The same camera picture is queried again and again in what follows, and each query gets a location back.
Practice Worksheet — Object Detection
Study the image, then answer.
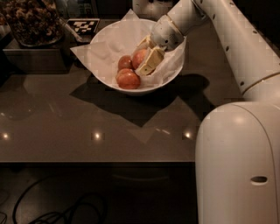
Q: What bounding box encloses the glass jar of snacks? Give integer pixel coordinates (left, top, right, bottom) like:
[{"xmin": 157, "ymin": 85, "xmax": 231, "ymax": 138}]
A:
[{"xmin": 0, "ymin": 0, "xmax": 64, "ymax": 47}]

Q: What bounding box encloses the black cable on floor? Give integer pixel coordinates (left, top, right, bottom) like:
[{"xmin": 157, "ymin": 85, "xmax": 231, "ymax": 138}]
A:
[{"xmin": 11, "ymin": 174, "xmax": 109, "ymax": 224}]

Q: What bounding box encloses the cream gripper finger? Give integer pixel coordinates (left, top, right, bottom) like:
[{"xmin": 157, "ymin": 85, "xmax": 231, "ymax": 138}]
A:
[
  {"xmin": 135, "ymin": 47, "xmax": 165, "ymax": 76},
  {"xmin": 136, "ymin": 35, "xmax": 156, "ymax": 50}
]

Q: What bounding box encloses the dark grey box stand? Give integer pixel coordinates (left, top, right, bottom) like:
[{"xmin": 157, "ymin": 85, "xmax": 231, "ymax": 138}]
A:
[{"xmin": 3, "ymin": 31, "xmax": 73, "ymax": 74}]

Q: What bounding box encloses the red apple front with sticker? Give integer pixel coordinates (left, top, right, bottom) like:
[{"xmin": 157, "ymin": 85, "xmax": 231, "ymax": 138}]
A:
[{"xmin": 115, "ymin": 68, "xmax": 141, "ymax": 89}]

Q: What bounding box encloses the white container at back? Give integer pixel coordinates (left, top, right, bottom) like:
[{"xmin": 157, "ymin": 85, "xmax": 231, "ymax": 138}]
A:
[{"xmin": 132, "ymin": 0, "xmax": 178, "ymax": 21}]

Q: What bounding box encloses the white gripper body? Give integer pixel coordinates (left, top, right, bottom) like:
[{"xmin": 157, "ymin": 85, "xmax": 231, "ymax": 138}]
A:
[{"xmin": 150, "ymin": 15, "xmax": 184, "ymax": 52}]

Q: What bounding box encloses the white paper liner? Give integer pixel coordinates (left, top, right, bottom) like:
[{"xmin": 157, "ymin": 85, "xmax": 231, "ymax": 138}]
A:
[{"xmin": 69, "ymin": 8, "xmax": 188, "ymax": 88}]

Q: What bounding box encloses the white bowl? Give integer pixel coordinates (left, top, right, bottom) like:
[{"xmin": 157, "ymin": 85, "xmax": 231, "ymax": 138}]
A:
[{"xmin": 87, "ymin": 18, "xmax": 186, "ymax": 97}]

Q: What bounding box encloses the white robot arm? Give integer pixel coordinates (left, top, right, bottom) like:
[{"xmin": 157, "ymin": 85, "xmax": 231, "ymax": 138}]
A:
[{"xmin": 150, "ymin": 0, "xmax": 280, "ymax": 224}]

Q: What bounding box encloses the black white marker tag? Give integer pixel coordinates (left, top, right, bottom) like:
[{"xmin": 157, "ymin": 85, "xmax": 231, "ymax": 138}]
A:
[{"xmin": 67, "ymin": 18, "xmax": 100, "ymax": 35}]

